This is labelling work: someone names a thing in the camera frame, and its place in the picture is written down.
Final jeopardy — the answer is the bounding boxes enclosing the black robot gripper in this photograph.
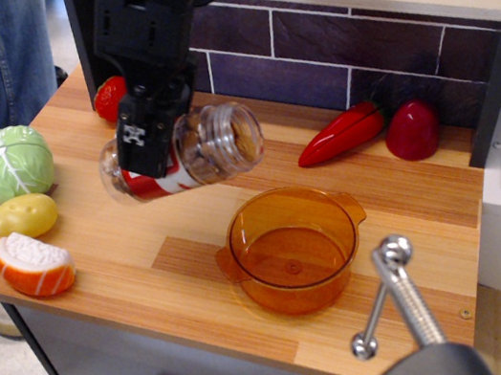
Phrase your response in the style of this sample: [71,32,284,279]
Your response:
[94,0,195,179]

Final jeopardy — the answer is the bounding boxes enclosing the clear almond jar red label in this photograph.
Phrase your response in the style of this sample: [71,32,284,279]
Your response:
[98,102,264,204]

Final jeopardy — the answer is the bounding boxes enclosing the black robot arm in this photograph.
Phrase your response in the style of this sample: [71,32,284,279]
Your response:
[94,0,214,178]

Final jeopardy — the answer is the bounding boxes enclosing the orange transparent plastic pot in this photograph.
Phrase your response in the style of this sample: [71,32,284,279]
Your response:
[215,187,366,316]

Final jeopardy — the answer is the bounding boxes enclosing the red toy strawberry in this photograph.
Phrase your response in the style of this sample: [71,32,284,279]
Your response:
[93,76,127,123]

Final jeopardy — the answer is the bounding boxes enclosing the green toy cabbage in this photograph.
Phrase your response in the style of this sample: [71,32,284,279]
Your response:
[0,125,54,204]

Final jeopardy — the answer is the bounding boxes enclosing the yellow toy potato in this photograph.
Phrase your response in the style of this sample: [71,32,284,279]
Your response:
[0,193,58,237]

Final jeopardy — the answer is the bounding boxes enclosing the red toy chili pepper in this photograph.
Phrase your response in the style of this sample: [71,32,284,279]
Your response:
[297,100,386,167]

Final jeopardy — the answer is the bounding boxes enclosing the orange salmon sushi toy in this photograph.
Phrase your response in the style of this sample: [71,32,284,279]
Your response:
[0,232,76,297]

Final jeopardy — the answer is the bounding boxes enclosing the dark red toy half pepper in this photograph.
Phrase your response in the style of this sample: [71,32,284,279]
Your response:
[385,99,440,162]

